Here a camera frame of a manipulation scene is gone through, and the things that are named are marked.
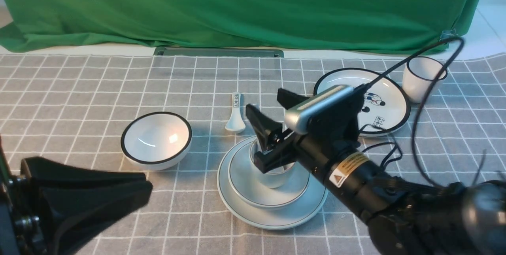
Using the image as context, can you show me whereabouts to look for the patterned white ceramic spoon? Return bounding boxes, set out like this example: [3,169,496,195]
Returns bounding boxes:
[225,92,246,134]

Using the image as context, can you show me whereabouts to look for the grey checked tablecloth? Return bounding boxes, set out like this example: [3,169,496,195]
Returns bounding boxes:
[0,55,506,255]

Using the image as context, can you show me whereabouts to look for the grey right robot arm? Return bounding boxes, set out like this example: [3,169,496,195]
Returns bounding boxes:
[245,84,505,255]

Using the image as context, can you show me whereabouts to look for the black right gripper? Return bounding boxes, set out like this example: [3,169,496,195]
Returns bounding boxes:
[245,88,359,174]

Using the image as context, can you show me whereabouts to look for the green backdrop cloth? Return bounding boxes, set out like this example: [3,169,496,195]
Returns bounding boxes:
[1,0,479,54]

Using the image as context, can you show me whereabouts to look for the black camera cable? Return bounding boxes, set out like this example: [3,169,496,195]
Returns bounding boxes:
[354,37,465,188]

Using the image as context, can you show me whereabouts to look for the illustrated black-rimmed plate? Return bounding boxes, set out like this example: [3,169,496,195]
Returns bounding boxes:
[313,68,411,137]

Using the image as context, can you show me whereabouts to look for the white cup black rim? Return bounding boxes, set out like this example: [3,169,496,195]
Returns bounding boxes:
[402,57,443,104]

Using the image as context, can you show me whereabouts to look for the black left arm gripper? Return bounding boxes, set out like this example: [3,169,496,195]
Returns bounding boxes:
[0,148,153,255]

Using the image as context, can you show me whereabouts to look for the large white flat plate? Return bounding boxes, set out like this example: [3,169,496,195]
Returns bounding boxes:
[217,137,328,230]

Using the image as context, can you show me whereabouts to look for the white shallow bowl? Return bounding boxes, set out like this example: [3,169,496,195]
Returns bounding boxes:
[228,144,309,209]

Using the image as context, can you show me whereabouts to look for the small white teacup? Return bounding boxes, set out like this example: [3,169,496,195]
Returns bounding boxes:
[249,138,295,189]

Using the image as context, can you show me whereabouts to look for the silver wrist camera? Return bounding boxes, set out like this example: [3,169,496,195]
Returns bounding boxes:
[284,85,364,135]

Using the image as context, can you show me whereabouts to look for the black-rimmed white bowl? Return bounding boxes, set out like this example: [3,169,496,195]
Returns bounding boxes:
[120,111,193,171]

